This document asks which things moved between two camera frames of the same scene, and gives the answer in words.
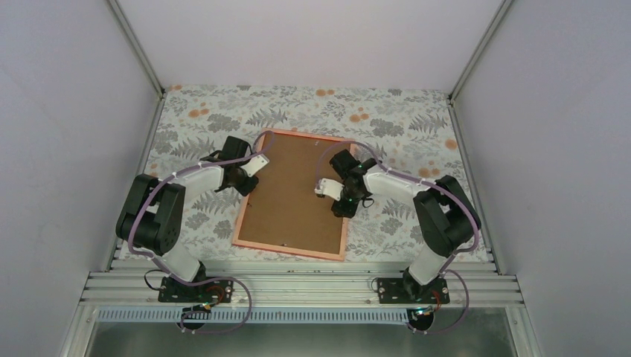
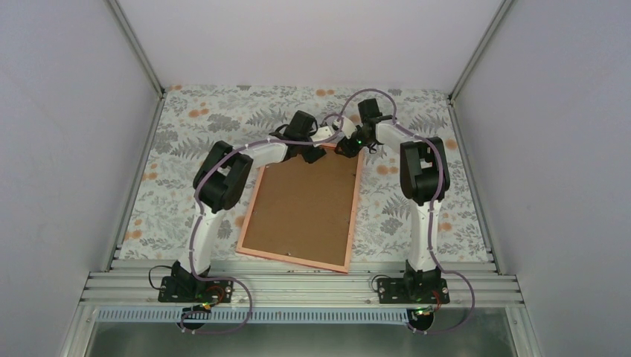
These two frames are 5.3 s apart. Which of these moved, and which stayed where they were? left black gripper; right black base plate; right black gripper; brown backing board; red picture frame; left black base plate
Moved: right black gripper; red picture frame; left black gripper
Stayed: left black base plate; right black base plate; brown backing board
